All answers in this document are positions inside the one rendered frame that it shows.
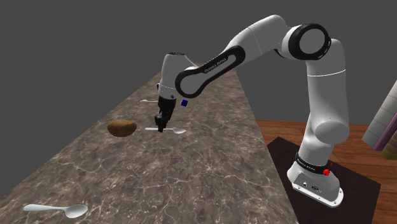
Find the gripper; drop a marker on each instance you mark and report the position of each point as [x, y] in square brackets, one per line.
[166, 105]

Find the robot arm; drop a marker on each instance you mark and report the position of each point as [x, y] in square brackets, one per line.
[325, 102]

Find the white spoon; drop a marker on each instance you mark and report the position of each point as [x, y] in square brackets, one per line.
[71, 210]
[145, 100]
[178, 130]

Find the small blue cube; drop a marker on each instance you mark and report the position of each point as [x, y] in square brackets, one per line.
[184, 102]

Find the brown potato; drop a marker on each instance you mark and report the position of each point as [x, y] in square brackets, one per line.
[122, 128]

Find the dark robot stand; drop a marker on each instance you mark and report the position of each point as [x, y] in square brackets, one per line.
[356, 198]

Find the grey and purple furniture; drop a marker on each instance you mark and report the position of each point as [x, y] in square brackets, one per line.
[383, 124]

